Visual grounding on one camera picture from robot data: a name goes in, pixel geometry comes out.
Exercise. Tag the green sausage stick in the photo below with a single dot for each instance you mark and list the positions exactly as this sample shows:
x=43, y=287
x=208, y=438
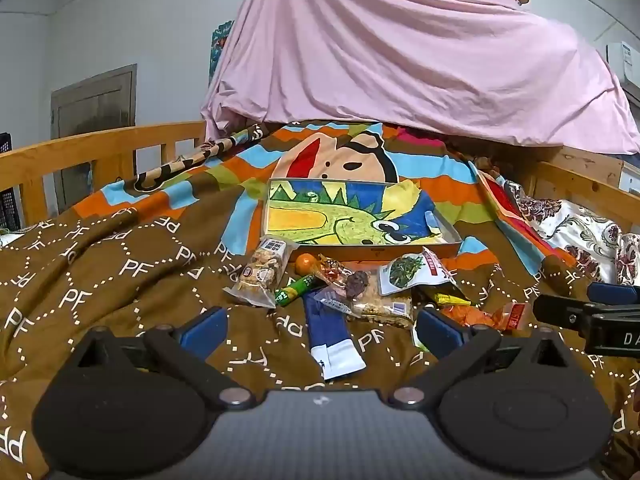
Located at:
x=295, y=290

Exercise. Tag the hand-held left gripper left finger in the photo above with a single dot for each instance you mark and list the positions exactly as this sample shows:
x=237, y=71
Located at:
x=207, y=332

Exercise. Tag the pink bed sheet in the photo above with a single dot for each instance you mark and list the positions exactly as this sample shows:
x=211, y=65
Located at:
x=400, y=60

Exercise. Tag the orange meat snack packet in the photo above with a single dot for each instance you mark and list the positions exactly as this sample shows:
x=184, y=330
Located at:
x=475, y=316

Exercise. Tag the orange tangerine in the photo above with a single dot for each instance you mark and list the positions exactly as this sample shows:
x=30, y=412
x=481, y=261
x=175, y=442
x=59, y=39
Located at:
x=304, y=263

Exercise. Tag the red patterned cloth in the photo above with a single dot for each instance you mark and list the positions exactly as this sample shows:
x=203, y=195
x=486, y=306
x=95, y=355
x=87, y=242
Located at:
x=505, y=205

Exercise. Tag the clear dark date packet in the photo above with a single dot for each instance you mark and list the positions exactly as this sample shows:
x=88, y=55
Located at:
x=356, y=284

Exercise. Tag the shallow cardboard box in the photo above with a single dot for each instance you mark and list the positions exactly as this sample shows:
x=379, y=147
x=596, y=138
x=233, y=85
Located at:
x=370, y=251

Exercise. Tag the clear nut cluster packet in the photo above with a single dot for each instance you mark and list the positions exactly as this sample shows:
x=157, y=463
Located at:
x=260, y=270

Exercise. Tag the wooden bed rail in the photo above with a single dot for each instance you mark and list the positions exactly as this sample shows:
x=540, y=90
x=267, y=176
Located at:
x=75, y=147
x=575, y=175

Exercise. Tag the striped rolled cloth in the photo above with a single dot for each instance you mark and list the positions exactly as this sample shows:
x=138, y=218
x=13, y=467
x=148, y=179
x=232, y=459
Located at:
x=195, y=157

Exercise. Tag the teal floral cloth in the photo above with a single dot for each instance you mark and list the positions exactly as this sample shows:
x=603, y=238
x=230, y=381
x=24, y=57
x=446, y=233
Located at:
x=220, y=45

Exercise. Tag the dark blue snack packet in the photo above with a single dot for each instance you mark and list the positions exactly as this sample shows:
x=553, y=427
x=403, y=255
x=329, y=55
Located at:
x=327, y=335

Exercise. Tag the black plastic crate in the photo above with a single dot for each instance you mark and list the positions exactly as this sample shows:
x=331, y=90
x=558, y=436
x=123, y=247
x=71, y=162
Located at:
x=7, y=200

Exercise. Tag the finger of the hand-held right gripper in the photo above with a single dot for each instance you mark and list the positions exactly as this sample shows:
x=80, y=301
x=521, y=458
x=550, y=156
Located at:
x=615, y=291
x=560, y=310

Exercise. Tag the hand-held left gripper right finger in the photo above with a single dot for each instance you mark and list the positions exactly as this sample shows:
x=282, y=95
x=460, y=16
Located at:
x=437, y=331

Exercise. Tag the white green vegetable packet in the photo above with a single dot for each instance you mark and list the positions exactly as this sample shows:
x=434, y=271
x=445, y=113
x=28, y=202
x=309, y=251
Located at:
x=405, y=270

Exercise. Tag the white floral cloth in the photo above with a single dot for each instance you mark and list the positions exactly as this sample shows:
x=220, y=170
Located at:
x=575, y=230

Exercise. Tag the grey door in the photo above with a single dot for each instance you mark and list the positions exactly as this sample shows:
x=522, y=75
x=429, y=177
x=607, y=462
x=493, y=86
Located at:
x=95, y=105

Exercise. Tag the clear oat bar packet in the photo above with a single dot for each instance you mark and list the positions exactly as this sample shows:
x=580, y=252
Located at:
x=385, y=310

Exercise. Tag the white air conditioner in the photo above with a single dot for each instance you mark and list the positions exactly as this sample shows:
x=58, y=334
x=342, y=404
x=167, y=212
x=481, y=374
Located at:
x=625, y=60

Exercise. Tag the yellow snack packet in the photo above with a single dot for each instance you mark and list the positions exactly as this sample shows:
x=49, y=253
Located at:
x=450, y=300

